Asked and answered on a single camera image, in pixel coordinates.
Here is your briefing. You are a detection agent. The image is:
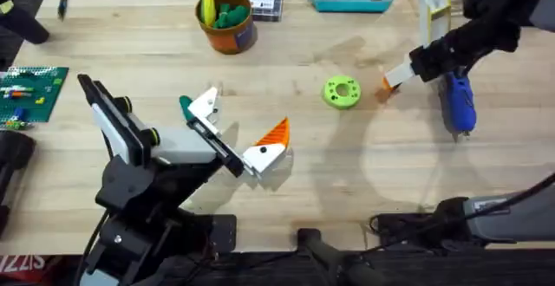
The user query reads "black device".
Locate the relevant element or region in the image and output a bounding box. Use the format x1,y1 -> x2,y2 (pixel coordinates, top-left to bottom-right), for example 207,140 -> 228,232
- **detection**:
0,130 -> 37,237

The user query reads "green board with toy blocks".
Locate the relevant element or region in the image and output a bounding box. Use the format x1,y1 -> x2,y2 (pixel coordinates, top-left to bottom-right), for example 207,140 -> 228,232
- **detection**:
0,65 -> 70,132

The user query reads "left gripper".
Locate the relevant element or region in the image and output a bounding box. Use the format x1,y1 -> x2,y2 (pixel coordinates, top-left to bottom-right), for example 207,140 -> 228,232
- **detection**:
146,87 -> 291,179

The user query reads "white and yellow carton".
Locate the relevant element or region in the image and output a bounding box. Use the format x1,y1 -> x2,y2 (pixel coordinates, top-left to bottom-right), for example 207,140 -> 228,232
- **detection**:
417,0 -> 453,48

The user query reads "red box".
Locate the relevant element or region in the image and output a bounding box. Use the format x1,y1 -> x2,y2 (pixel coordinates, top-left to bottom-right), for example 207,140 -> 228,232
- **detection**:
0,254 -> 58,286

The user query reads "orange tub with toys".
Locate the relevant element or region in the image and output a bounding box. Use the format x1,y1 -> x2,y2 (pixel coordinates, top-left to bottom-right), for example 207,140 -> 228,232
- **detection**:
194,0 -> 259,55

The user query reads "black pen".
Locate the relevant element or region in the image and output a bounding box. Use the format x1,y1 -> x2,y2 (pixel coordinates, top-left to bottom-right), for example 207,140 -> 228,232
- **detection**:
56,0 -> 72,22

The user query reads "black cable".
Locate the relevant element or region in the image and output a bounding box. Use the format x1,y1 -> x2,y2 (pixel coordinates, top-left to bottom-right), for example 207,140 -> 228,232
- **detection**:
466,172 -> 555,223
72,207 -> 110,286

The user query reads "green disc with holes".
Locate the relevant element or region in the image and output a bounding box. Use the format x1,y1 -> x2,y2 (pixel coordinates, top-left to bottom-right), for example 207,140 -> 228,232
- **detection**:
321,74 -> 362,111

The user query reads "black stand post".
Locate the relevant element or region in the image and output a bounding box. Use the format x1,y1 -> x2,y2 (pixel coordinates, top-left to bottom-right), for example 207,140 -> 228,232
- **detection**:
296,227 -> 379,286

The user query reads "blue electric screwdriver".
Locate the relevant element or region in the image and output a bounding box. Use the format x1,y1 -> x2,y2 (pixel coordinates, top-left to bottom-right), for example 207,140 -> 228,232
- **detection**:
437,69 -> 478,139

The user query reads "black cylinder with yellow label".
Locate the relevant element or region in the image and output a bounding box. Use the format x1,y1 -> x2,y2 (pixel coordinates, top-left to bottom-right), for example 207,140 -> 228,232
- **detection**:
0,0 -> 50,45

